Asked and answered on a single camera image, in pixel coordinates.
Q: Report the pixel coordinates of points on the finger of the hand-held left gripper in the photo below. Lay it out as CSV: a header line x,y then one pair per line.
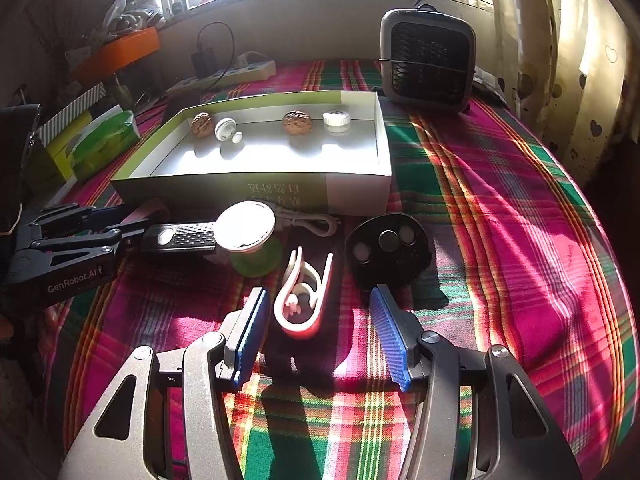
x,y
85,245
75,215

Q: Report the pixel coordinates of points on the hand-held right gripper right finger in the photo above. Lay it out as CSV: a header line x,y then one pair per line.
x,y
390,330

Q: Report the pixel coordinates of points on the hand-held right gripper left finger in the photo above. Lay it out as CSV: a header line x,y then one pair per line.
x,y
250,325

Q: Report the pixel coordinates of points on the pink and white clip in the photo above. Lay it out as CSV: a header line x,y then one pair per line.
x,y
302,320

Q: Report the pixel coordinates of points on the pink plastic stick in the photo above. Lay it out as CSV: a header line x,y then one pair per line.
x,y
150,209

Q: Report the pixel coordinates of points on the black remote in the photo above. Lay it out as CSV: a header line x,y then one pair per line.
x,y
182,236

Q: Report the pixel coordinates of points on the green cardboard box tray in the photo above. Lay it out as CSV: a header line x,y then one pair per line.
x,y
200,190

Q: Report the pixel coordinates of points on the brown walnut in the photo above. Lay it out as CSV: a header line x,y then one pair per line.
x,y
297,122
202,124

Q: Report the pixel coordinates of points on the white knob piece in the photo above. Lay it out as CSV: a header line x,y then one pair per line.
x,y
226,127

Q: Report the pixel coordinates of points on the yellow-green box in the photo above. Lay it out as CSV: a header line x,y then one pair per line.
x,y
55,160

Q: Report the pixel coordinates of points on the black round device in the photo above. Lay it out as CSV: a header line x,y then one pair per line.
x,y
387,260

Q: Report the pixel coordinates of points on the green tissue pack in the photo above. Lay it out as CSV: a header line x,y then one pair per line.
x,y
102,142

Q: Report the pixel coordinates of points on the green spool with white lid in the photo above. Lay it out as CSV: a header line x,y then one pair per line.
x,y
247,225

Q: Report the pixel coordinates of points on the striped box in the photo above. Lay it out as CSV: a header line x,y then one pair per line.
x,y
70,110

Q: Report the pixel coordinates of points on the orange tray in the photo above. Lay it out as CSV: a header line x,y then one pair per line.
x,y
120,50

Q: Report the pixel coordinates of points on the black charger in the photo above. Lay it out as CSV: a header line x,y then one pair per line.
x,y
202,62

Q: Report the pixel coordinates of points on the plastic bags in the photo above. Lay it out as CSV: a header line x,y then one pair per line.
x,y
132,10

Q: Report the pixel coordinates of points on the white power strip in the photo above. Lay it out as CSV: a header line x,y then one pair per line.
x,y
240,72

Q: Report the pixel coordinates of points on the grey desk fan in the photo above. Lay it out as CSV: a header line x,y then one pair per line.
x,y
425,60

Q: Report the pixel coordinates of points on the heart print curtain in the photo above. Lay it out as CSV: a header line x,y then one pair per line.
x,y
565,60

